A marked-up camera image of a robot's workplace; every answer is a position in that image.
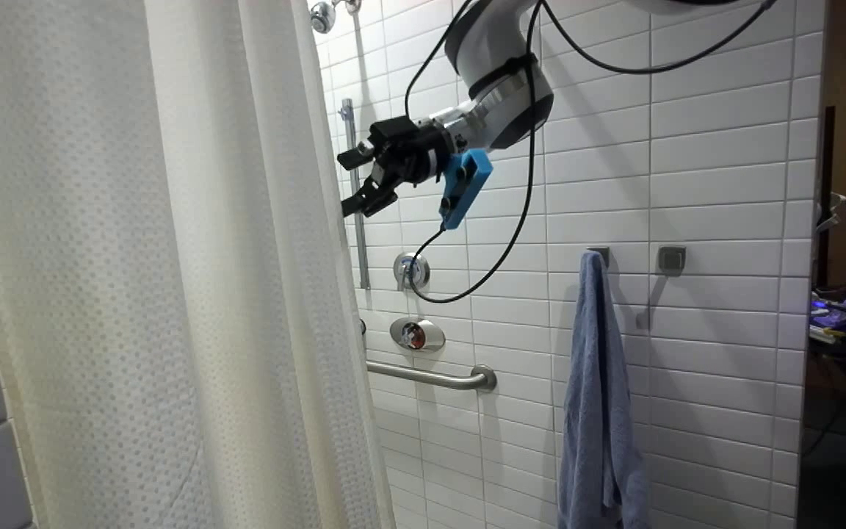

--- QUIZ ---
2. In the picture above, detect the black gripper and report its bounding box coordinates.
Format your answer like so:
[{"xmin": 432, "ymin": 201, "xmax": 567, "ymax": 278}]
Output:
[{"xmin": 337, "ymin": 114, "xmax": 456, "ymax": 217}]

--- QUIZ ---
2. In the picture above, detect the white shower curtain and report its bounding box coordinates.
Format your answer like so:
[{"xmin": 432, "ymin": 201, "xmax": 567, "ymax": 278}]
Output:
[{"xmin": 0, "ymin": 0, "xmax": 395, "ymax": 529}]

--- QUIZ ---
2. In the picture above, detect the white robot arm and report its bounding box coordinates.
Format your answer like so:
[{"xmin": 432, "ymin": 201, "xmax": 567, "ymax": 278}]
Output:
[{"xmin": 337, "ymin": 0, "xmax": 556, "ymax": 230}]

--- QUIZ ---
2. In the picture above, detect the chrome shower valve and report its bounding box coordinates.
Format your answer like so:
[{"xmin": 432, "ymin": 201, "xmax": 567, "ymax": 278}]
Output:
[{"xmin": 391, "ymin": 317, "xmax": 445, "ymax": 352}]

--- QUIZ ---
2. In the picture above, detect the chrome temperature knob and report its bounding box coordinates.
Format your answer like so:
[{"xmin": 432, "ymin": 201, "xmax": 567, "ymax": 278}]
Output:
[{"xmin": 394, "ymin": 252, "xmax": 432, "ymax": 292}]

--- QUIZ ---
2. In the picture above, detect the chrome grab bar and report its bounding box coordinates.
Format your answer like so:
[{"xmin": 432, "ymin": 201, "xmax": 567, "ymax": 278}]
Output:
[{"xmin": 365, "ymin": 362, "xmax": 497, "ymax": 392}]

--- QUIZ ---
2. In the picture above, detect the blue hanging towel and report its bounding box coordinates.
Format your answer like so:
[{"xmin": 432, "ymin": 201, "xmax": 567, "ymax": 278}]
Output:
[{"xmin": 557, "ymin": 251, "xmax": 652, "ymax": 529}]

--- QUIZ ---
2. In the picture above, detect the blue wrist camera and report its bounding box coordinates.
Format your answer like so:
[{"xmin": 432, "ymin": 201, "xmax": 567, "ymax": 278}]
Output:
[{"xmin": 437, "ymin": 148, "xmax": 494, "ymax": 230}]

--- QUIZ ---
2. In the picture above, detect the black camera cable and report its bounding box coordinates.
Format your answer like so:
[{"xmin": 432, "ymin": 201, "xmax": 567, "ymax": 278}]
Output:
[{"xmin": 401, "ymin": 0, "xmax": 777, "ymax": 305}]

